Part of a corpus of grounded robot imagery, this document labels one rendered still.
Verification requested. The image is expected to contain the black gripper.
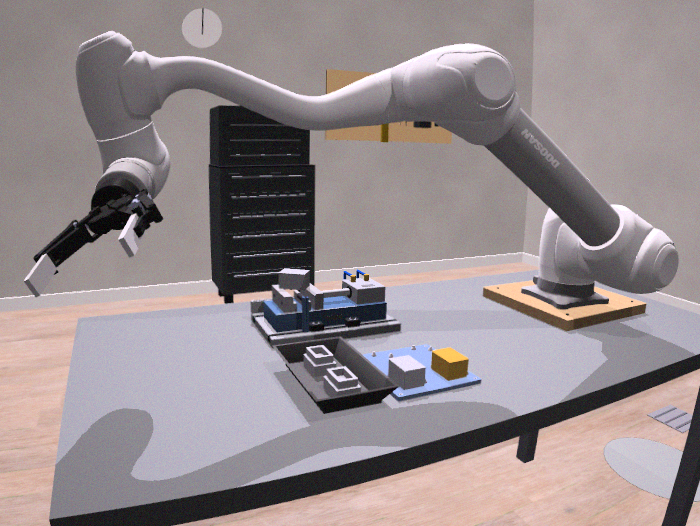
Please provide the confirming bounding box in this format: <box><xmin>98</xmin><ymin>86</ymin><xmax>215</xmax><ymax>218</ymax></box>
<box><xmin>24</xmin><ymin>178</ymin><xmax>163</xmax><ymax>297</ymax></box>

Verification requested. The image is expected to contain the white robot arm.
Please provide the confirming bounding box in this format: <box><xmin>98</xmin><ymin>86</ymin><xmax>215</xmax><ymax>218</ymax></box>
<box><xmin>76</xmin><ymin>31</ymin><xmax>679</xmax><ymax>310</ymax></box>

